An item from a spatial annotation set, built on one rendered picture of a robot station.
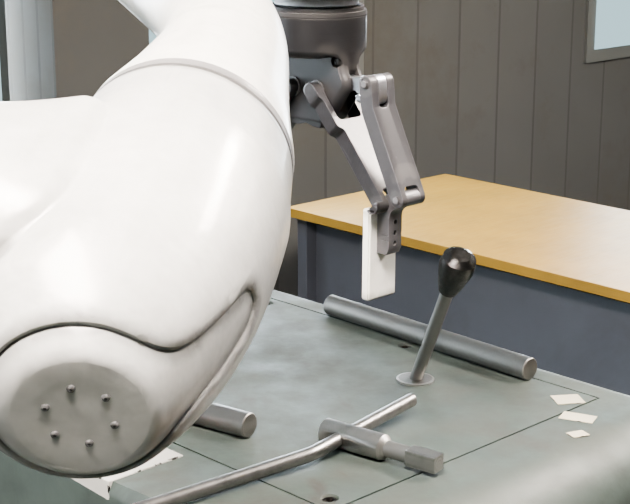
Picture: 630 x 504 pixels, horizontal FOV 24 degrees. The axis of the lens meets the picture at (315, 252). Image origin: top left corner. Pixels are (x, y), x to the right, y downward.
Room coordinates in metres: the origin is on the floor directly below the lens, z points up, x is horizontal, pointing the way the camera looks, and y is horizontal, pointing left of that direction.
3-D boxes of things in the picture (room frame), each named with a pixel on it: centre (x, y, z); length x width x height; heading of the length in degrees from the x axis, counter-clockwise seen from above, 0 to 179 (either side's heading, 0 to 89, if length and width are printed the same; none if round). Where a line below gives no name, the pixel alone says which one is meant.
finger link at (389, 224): (1.03, -0.06, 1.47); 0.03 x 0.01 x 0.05; 44
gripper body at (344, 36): (1.09, 0.00, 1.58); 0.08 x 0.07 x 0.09; 44
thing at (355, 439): (1.11, -0.05, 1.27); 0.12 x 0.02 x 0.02; 52
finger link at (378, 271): (1.05, -0.05, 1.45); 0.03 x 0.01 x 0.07; 134
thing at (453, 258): (1.22, -0.12, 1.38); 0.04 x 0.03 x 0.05; 44
